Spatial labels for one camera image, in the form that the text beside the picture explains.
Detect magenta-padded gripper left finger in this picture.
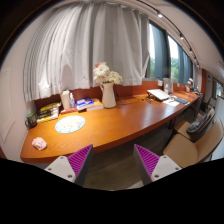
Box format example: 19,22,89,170
44,143,95,187

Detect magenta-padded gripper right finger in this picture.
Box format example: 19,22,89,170
133,143,183,186

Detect pink computer mouse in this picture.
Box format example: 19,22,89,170
31,136,48,151

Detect round light blue mouse pad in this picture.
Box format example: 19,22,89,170
54,115,86,135

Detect yellow and white book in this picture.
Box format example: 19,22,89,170
36,115,60,124

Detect beige chair with grey cushion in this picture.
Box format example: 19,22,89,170
173,108,216,144

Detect thick black book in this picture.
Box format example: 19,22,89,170
36,111,60,120

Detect dark mug with green inside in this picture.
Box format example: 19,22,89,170
24,112,38,129

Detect thin black book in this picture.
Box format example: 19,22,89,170
37,108,60,117

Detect red-brown book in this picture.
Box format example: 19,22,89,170
59,107,78,115

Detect black and yellow cover book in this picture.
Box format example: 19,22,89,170
39,102,62,113

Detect white paper sheet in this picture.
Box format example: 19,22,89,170
163,98,181,107

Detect cream lidded tumbler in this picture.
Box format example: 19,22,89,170
60,89,72,110

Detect blue book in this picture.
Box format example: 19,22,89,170
75,97,95,111

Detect black notebook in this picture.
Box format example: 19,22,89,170
174,97,190,105

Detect dark office chair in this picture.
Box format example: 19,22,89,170
183,93,204,123

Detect orange book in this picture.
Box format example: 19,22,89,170
86,98,104,112

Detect white laptop on stand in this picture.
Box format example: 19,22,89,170
146,88,171,102

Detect white pitcher vase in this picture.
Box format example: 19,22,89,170
99,82,117,109

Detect white flower bouquet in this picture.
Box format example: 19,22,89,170
92,61,124,85

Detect window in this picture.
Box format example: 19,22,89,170
147,20,201,84

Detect dark grey curtain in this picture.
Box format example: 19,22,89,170
151,23,172,81

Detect white curtain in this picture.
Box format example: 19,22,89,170
22,1,151,104

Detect ceiling track lights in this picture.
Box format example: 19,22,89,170
155,9,202,69

